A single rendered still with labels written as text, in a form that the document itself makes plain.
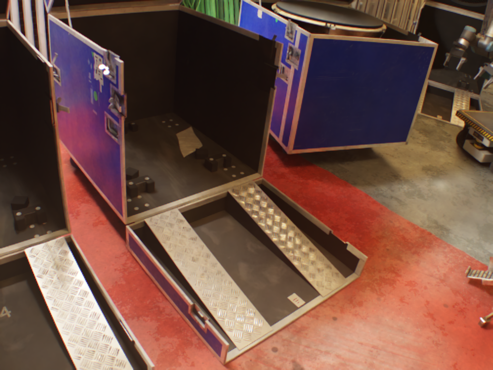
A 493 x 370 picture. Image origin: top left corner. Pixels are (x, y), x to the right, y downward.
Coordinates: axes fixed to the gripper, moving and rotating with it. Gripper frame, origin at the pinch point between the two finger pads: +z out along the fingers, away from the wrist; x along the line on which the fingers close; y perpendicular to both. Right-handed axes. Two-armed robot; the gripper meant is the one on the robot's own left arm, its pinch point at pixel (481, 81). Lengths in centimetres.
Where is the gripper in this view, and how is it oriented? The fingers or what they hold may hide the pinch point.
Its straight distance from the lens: 337.3
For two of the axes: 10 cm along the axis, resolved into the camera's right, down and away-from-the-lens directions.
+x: 0.7, 6.3, -7.8
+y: -8.5, -3.7, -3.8
